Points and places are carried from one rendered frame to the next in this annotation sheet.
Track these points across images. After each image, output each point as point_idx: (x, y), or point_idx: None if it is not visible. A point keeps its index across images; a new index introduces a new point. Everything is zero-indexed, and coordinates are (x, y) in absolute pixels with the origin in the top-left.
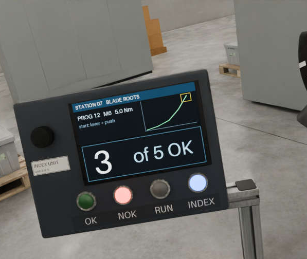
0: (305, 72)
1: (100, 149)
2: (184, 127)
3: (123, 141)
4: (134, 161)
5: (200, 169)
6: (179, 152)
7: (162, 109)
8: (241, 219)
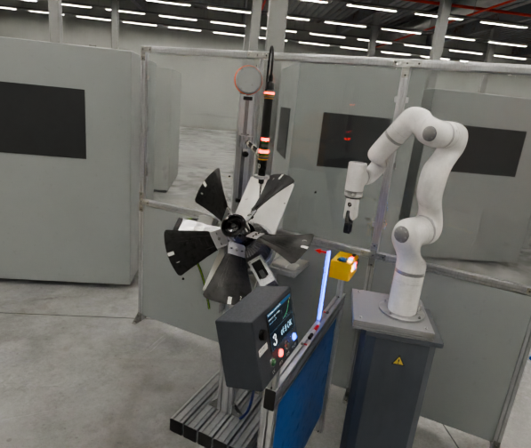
0: (174, 260)
1: (274, 333)
2: (289, 313)
3: (278, 326)
4: (281, 334)
5: (293, 330)
6: (289, 324)
7: (285, 308)
8: None
